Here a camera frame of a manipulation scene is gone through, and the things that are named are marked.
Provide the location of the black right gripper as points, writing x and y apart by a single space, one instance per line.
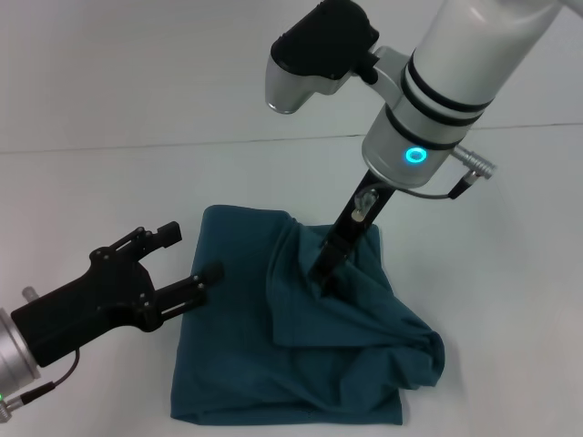
360 214

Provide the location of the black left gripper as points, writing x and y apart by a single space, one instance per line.
86 309

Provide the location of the teal t-shirt with FREE print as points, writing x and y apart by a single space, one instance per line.
296 355

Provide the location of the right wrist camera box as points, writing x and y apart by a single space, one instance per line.
319 50

